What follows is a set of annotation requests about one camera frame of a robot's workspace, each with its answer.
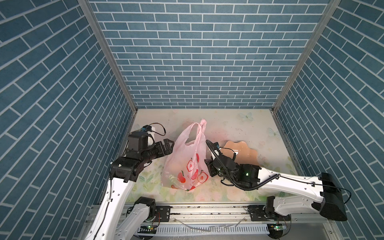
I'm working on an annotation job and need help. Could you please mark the peach scalloped bowl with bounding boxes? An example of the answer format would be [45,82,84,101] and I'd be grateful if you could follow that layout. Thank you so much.
[220,141,260,166]

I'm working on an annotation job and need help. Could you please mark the pink plastic bag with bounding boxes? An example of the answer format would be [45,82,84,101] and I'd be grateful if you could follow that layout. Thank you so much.
[161,119,209,192]

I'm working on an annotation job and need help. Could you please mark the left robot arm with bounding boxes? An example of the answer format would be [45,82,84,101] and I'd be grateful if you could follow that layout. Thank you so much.
[86,129,175,240]

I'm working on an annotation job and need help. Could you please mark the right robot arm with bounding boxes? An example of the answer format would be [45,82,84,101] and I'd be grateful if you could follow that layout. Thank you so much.
[205,155,348,222]

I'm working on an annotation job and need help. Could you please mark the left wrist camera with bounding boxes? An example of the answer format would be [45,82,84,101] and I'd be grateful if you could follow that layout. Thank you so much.
[140,125,156,134]

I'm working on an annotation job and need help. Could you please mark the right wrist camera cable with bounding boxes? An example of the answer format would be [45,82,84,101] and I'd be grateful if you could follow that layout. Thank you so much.
[205,139,280,191]

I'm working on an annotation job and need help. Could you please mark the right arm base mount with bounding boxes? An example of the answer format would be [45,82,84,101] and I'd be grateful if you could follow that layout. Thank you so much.
[247,205,271,222]

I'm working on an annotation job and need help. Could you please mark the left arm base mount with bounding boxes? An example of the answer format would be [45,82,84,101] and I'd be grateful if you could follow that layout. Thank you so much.
[145,206,171,223]

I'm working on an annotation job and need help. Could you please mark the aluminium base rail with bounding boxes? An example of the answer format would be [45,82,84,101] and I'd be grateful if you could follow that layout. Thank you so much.
[81,203,341,240]

